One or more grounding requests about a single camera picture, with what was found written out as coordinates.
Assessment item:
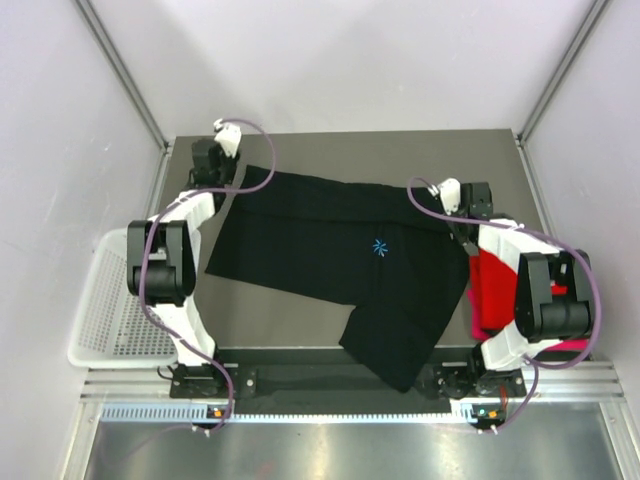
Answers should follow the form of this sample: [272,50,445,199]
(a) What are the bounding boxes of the black t shirt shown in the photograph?
[206,166,470,392]

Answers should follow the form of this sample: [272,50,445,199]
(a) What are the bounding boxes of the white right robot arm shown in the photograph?
[438,179,594,396]

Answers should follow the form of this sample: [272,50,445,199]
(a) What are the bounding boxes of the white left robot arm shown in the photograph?
[126,136,240,397]

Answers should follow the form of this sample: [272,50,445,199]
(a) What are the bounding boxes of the folded red t shirt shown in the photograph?
[470,250,583,342]

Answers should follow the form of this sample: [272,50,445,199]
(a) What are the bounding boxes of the folded pink t shirt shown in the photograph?
[466,288,588,352]

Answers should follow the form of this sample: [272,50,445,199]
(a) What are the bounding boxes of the white plastic basket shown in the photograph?
[67,228,178,369]

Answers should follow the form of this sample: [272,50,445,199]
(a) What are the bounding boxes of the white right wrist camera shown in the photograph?
[428,178,461,216]

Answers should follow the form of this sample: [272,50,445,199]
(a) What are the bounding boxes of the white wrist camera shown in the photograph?
[214,119,242,158]
[428,178,461,216]

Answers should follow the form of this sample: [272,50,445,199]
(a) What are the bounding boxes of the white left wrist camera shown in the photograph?
[214,119,242,158]

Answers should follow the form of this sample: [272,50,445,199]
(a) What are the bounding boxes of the left aluminium frame post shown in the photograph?
[72,0,169,151]

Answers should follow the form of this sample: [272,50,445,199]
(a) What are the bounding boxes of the aluminium frame post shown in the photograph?
[72,0,169,151]
[515,0,611,149]

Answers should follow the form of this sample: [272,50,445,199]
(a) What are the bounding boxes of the aluminium front rail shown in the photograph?
[80,361,624,402]

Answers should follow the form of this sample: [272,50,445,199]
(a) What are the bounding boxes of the right aluminium frame post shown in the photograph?
[515,0,611,149]

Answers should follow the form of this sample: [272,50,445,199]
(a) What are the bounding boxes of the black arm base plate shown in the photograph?
[164,347,526,416]

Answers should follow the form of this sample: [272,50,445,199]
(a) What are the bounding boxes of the slotted grey cable duct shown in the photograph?
[102,399,506,426]

